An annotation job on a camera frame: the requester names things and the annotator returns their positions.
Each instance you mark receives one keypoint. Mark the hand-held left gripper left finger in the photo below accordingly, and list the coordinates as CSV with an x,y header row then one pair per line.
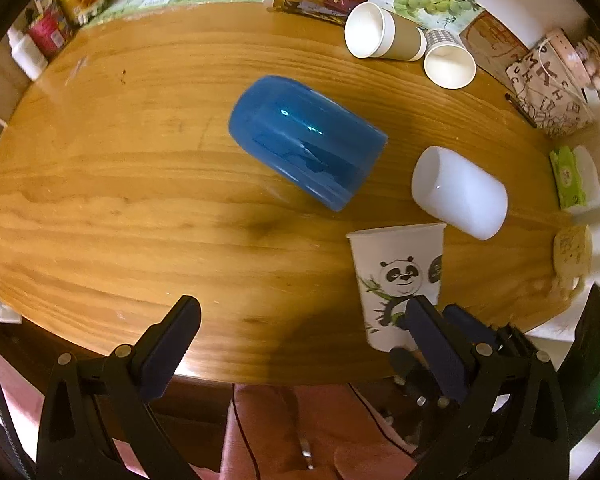
x,y
162,350

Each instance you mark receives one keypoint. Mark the blue plastic cup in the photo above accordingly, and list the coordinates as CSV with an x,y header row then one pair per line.
x,y
305,142

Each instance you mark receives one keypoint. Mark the panda print paper cup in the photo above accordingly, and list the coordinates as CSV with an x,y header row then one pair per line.
x,y
400,280

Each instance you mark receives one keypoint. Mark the checkered paper cup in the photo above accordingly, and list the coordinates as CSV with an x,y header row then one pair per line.
x,y
449,62

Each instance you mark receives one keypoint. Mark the pink round box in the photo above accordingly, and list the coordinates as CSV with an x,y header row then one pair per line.
x,y
567,52

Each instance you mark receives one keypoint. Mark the letter print paper bag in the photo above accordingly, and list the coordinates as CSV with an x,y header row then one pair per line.
x,y
550,92

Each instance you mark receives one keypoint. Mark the green tissue pack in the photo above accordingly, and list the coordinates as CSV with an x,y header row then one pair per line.
x,y
567,177

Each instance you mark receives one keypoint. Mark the white plastic bottle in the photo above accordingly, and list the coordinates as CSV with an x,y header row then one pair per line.
x,y
26,52

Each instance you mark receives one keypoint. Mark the white plastic cup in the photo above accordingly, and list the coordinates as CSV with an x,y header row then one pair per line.
x,y
460,192

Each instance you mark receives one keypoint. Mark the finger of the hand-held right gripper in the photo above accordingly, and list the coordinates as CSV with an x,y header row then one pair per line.
x,y
414,377
472,325

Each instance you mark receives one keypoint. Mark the brown cardboard box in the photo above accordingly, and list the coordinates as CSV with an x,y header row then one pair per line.
x,y
492,42

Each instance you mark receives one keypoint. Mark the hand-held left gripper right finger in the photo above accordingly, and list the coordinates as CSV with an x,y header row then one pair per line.
x,y
437,355

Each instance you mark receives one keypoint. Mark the brown sleeve paper cup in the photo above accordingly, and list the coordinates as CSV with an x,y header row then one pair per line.
x,y
380,30

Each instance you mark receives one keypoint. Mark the black pen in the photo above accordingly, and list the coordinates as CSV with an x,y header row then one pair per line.
x,y
521,110

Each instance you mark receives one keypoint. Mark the red snack packet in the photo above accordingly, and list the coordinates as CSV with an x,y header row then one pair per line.
x,y
47,30

